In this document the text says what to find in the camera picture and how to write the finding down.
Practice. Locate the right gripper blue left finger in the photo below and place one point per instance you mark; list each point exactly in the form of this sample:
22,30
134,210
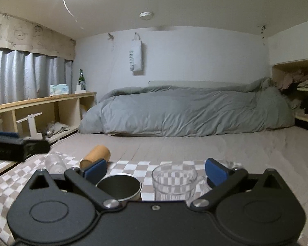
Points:
84,181

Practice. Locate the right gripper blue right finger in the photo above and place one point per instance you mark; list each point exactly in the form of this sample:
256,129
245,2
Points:
223,182

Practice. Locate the cream cup with leather sleeve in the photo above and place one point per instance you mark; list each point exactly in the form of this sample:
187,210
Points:
123,187

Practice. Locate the wooden cylinder cup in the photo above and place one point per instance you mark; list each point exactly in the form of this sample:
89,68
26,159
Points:
97,153

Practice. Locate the tall clear plastic cup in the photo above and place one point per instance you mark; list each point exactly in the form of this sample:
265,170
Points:
174,182

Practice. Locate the cream metal tumbler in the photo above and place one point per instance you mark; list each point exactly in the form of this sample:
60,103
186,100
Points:
231,165

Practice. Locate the wooden stand in shelf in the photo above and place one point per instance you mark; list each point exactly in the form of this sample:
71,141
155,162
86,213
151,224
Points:
33,133

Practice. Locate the ribbed clear glass lying down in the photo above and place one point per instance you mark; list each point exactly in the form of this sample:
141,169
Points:
54,163

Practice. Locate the crumpled cloth in shelf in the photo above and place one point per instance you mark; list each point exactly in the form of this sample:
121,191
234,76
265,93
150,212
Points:
55,128

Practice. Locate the wooden shelf unit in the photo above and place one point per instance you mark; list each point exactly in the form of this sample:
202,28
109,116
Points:
66,109

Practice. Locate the grey curtain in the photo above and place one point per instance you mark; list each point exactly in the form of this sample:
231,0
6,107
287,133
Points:
26,75

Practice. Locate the tissue box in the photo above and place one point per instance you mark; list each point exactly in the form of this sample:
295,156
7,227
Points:
60,89

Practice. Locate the small white box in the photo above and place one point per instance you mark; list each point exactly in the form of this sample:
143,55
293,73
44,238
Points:
80,91

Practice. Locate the grey duvet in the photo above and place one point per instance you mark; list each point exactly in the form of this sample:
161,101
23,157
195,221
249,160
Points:
171,111

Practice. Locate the green glass bottle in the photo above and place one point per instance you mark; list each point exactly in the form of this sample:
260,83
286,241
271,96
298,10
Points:
81,80

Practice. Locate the beige patterned valance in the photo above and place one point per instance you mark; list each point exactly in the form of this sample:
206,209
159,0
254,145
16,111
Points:
21,35

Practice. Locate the hanging white fabric bag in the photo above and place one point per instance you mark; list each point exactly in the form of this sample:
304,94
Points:
136,56

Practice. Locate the smoke detector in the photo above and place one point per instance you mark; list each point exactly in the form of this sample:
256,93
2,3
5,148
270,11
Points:
146,16

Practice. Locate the wall closet shelf with clothes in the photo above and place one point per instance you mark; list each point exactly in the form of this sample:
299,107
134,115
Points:
291,79

